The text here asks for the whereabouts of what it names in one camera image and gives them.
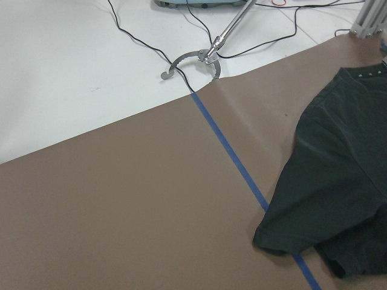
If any metal reacher grabber tool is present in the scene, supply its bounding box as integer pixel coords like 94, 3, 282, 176
161, 0, 256, 80

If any black cable on table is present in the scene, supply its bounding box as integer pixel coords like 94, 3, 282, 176
107, 0, 366, 95

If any brown paper table mat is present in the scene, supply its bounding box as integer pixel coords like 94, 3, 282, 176
1, 34, 386, 289

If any black graphic t-shirt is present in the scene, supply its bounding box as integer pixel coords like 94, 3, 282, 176
253, 64, 386, 278

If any aluminium frame post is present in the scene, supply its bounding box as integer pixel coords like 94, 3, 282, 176
350, 0, 387, 39

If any light blue teach pendant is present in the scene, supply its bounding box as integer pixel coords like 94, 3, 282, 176
154, 0, 246, 8

